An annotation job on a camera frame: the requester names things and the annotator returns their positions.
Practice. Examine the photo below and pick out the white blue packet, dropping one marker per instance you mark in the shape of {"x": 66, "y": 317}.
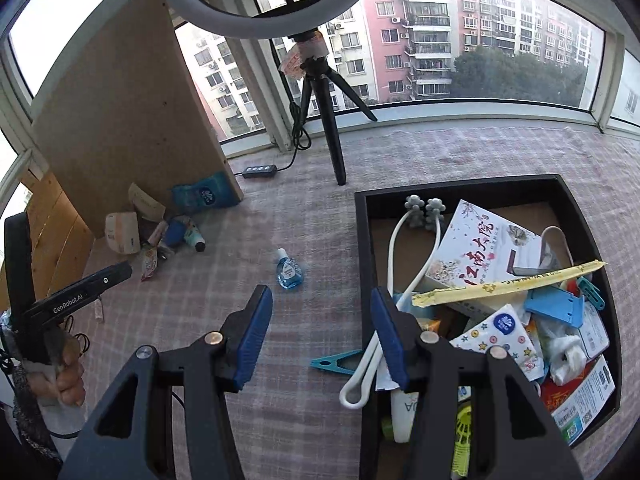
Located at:
{"x": 597, "y": 332}

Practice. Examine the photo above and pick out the black tripod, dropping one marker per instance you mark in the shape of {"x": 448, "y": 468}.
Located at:
{"x": 335, "y": 145}

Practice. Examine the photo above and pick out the orange white tissue pack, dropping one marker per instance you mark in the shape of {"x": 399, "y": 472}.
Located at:
{"x": 122, "y": 232}

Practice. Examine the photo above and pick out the white curved plastic piece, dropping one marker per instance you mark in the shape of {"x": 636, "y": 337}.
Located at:
{"x": 560, "y": 245}

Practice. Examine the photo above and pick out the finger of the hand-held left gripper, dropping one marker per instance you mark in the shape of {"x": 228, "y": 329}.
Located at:
{"x": 110, "y": 277}

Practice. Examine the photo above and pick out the yellow shuttlecock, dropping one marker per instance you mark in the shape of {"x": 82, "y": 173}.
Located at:
{"x": 462, "y": 435}

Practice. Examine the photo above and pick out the black container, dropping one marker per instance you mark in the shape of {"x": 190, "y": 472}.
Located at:
{"x": 365, "y": 260}

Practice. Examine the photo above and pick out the red white creamer sachet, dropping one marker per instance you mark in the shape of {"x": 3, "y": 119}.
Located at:
{"x": 149, "y": 265}

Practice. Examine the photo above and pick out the floral print box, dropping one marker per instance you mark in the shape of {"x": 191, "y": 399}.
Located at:
{"x": 475, "y": 245}

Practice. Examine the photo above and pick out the white tube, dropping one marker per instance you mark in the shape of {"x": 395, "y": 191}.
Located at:
{"x": 402, "y": 420}

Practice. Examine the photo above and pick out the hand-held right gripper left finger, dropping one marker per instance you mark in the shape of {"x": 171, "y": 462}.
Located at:
{"x": 252, "y": 340}

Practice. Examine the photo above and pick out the clear plastic bag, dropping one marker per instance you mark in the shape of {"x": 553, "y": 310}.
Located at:
{"x": 567, "y": 355}

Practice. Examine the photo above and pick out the small clear bottle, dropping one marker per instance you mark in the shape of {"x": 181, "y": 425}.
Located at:
{"x": 290, "y": 275}

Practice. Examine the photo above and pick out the white massage roller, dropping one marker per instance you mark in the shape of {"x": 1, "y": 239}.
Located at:
{"x": 400, "y": 240}

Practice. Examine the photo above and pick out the star print tissue pack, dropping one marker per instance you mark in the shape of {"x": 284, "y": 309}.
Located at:
{"x": 495, "y": 335}

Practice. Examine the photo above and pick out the small pink bottle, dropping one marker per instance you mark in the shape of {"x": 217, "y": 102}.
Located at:
{"x": 158, "y": 232}

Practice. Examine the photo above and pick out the person's left forearm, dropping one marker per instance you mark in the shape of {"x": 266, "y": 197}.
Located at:
{"x": 30, "y": 420}

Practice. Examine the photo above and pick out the red white carton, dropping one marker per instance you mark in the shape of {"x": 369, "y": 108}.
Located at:
{"x": 580, "y": 400}

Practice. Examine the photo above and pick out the long yellow straw packet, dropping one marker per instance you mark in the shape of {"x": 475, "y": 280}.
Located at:
{"x": 500, "y": 285}

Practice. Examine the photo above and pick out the fruit print hand cream tube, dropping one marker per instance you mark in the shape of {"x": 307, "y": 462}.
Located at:
{"x": 194, "y": 235}

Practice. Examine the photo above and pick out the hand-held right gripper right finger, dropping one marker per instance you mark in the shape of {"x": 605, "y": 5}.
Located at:
{"x": 392, "y": 340}

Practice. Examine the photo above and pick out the pink checked tablecloth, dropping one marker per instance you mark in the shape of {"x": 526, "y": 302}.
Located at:
{"x": 300, "y": 220}

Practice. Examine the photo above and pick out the blue clothes peg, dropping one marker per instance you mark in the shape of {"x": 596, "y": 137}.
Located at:
{"x": 335, "y": 361}
{"x": 592, "y": 292}

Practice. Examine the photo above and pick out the person's left hand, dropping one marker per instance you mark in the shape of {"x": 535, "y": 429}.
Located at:
{"x": 65, "y": 375}

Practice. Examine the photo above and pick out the blue wet wipes pack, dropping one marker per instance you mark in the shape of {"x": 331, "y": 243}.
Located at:
{"x": 205, "y": 195}

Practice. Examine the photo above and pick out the upright wooden board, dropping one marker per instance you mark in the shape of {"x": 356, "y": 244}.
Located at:
{"x": 125, "y": 110}

